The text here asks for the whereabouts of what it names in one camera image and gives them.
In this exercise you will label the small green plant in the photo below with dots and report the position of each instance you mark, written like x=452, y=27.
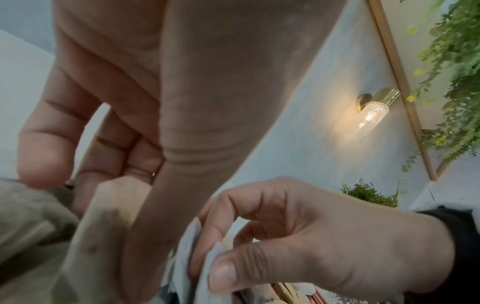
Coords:
x=369, y=194

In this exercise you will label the person's right hand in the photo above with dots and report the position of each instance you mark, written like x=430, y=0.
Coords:
x=337, y=237

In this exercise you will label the pile of tea bags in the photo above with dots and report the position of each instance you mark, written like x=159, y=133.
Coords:
x=33, y=213

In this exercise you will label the person's left hand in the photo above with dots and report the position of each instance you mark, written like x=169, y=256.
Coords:
x=206, y=89

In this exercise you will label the pile of brown sugar packets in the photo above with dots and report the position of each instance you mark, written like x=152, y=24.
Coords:
x=285, y=294

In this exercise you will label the white tea bag green tag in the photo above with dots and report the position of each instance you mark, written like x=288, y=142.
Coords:
x=180, y=285
x=97, y=237

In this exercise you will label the brass glass wall lamp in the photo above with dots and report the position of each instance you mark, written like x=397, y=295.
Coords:
x=369, y=115

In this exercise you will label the wooden wall frame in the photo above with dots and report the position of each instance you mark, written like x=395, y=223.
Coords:
x=397, y=65

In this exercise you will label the green hanging plant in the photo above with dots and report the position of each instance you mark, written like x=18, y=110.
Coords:
x=457, y=59

